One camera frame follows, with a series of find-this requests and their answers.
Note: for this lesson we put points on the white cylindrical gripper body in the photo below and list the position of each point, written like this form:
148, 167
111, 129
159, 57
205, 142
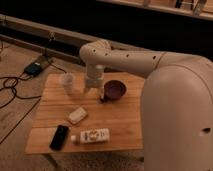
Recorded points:
94, 76

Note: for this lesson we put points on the clear plastic bottle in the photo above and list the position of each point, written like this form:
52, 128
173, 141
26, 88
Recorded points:
91, 136

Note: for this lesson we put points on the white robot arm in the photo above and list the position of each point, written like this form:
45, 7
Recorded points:
176, 103

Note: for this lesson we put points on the dark red bowl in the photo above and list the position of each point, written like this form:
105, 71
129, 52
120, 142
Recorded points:
113, 90

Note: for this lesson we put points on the clear plastic cup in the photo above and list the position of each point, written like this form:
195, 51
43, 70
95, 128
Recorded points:
67, 82

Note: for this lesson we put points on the white rectangular block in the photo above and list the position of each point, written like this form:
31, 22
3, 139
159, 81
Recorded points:
77, 115

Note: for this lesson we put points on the wooden slatted table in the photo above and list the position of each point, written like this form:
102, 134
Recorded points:
121, 117

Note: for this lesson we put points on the black power adapter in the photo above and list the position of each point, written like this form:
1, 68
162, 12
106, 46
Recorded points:
33, 69

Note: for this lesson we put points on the black smartphone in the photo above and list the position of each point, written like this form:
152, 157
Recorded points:
59, 137

